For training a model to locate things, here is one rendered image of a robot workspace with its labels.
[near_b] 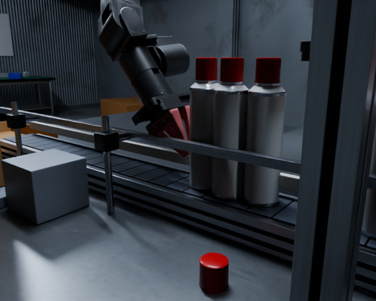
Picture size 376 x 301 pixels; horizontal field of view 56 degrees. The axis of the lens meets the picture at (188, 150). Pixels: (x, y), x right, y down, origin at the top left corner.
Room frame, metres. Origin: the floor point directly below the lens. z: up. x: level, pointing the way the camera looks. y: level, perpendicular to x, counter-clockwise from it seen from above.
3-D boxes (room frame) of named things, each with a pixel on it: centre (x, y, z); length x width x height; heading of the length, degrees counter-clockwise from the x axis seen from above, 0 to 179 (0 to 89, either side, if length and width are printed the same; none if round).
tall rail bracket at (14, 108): (0.77, 0.35, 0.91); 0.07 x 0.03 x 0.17; 141
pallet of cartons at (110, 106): (5.78, 0.88, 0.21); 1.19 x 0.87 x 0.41; 40
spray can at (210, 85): (0.56, -0.03, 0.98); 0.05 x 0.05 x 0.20
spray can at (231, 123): (0.52, -0.06, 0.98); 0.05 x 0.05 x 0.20
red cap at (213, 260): (0.36, -0.03, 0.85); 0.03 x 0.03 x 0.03
